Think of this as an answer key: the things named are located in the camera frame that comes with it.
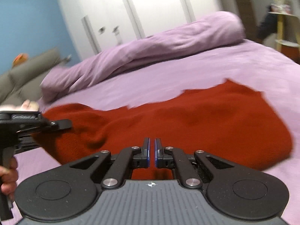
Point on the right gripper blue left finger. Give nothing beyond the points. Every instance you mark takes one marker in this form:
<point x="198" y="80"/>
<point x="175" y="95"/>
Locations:
<point x="128" y="159"/>

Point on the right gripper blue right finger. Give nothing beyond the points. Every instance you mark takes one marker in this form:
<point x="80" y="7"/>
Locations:
<point x="182" y="165"/>

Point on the rust red knit cardigan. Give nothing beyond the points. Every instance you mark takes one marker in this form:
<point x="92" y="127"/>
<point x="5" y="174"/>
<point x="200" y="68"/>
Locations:
<point x="229" y="120"/>

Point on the dark clothes pile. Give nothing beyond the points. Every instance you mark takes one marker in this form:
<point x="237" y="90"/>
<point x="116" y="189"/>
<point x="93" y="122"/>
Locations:
<point x="267" y="27"/>

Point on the person's left hand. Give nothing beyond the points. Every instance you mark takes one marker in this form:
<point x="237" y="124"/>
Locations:
<point x="9" y="177"/>

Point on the orange plush toy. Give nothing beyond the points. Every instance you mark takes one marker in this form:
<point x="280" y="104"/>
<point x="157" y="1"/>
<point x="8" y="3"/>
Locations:
<point x="21" y="58"/>

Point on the purple bed sheet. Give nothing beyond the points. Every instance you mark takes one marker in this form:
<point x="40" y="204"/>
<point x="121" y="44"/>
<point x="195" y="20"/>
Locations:
<point x="248" y="63"/>

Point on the purple rolled duvet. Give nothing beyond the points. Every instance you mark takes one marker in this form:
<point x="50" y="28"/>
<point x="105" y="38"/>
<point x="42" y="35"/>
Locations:
<point x="210" y="31"/>

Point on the white wardrobe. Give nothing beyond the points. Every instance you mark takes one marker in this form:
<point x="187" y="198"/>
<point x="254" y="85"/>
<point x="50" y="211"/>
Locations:
<point x="97" y="25"/>

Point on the yellow legged side table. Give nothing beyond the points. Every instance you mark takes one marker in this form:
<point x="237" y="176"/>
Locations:
<point x="286" y="23"/>

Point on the wall power plug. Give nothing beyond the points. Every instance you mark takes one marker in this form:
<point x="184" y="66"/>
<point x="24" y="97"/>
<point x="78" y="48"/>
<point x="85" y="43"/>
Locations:
<point x="66" y="59"/>

